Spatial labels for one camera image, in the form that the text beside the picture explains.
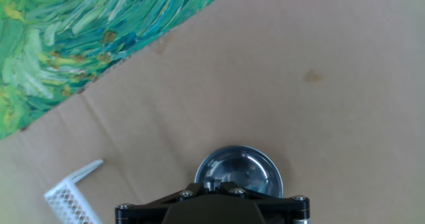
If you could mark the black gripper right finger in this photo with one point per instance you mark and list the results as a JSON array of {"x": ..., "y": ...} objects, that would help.
[{"x": 282, "y": 204}]

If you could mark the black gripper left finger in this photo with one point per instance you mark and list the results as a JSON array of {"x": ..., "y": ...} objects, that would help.
[{"x": 149, "y": 204}]

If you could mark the round stainless steel plate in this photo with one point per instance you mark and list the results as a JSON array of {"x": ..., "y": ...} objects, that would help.
[{"x": 239, "y": 164}]

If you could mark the white mesh goal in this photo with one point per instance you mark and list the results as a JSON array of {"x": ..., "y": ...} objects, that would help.
[{"x": 69, "y": 200}]

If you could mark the brown cardboard sheet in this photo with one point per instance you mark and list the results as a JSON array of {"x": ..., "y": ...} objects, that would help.
[{"x": 265, "y": 84}]

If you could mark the painted landscape tablecloth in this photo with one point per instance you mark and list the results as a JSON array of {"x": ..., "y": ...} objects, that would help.
[{"x": 66, "y": 34}]

